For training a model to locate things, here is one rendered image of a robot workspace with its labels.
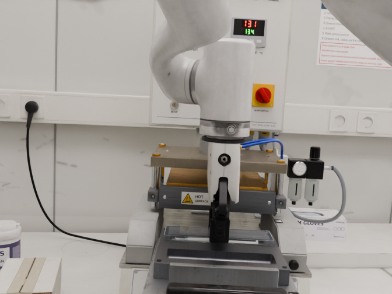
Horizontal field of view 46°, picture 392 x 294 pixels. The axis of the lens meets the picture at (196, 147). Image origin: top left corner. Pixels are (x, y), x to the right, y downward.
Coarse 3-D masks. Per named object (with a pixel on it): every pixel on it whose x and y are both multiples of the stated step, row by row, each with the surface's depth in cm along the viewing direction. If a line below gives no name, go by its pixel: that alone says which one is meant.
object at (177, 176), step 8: (176, 168) 108; (176, 176) 98; (184, 176) 99; (192, 176) 99; (200, 176) 100; (240, 176) 102; (248, 176) 103; (256, 176) 103; (168, 184) 92; (176, 184) 92; (184, 184) 92; (192, 184) 92; (200, 184) 92; (240, 184) 94; (248, 184) 94; (256, 184) 94; (264, 184) 95
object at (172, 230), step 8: (168, 232) 78; (176, 232) 78; (184, 232) 79; (192, 232) 79; (200, 232) 79; (208, 232) 79; (232, 232) 80; (240, 232) 80; (248, 232) 80; (256, 232) 81; (264, 232) 81
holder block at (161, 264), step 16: (160, 240) 77; (160, 256) 70; (176, 256) 73; (192, 256) 73; (208, 256) 73; (224, 256) 73; (240, 256) 73; (256, 256) 73; (272, 256) 73; (160, 272) 67; (288, 272) 67
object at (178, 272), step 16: (176, 272) 63; (192, 272) 63; (208, 272) 63; (224, 272) 63; (240, 272) 63; (256, 272) 63; (272, 272) 63; (144, 288) 64; (160, 288) 64; (288, 288) 67
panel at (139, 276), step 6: (132, 270) 82; (138, 270) 82; (144, 270) 82; (132, 276) 82; (138, 276) 82; (144, 276) 82; (294, 276) 82; (132, 282) 81; (138, 282) 81; (144, 282) 82; (294, 282) 82; (132, 288) 81; (138, 288) 81
